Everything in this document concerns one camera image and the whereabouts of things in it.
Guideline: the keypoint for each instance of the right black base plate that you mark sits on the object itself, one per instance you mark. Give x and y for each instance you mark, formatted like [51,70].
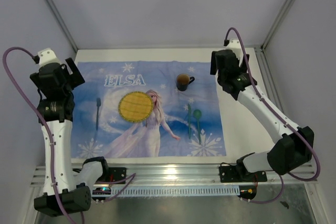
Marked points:
[230,174]

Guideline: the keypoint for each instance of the yellow woven round plate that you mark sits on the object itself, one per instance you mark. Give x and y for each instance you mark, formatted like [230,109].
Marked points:
[135,107]

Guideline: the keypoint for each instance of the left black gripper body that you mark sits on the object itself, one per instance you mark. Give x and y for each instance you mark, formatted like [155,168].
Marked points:
[69,91]

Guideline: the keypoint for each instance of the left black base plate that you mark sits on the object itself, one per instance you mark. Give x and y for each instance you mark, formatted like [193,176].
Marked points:
[116,175]

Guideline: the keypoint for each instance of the right aluminium side rail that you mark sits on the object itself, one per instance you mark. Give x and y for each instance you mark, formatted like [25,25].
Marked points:
[268,79]

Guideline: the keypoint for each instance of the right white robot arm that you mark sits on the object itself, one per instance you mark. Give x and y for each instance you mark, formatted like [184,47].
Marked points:
[293,145]

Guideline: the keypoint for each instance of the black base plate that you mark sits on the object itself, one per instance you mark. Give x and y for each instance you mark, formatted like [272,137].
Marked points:
[116,175]
[230,174]

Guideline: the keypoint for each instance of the white slotted cable duct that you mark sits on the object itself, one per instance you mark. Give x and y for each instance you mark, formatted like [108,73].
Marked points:
[179,191]

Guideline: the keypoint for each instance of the teal plastic spoon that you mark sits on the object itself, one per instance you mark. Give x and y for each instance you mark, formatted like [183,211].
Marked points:
[197,114]

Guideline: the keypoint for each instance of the blue pink Elsa cloth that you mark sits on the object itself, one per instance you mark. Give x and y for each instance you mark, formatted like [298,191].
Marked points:
[165,132]

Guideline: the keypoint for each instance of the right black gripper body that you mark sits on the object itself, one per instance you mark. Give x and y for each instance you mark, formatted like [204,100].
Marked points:
[243,68]

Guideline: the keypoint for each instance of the teal plastic knife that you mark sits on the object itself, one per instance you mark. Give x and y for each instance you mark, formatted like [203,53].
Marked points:
[189,120]

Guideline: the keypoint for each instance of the dark teal plastic fork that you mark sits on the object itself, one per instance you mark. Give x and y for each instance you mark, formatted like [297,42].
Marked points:
[98,104]

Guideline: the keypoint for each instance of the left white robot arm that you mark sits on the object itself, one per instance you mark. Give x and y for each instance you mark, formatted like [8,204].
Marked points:
[64,192]

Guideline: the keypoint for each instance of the brown paper cup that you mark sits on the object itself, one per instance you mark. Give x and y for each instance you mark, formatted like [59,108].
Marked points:
[183,81]

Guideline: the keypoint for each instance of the aluminium front rail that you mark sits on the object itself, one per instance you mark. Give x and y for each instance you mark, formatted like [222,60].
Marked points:
[183,174]

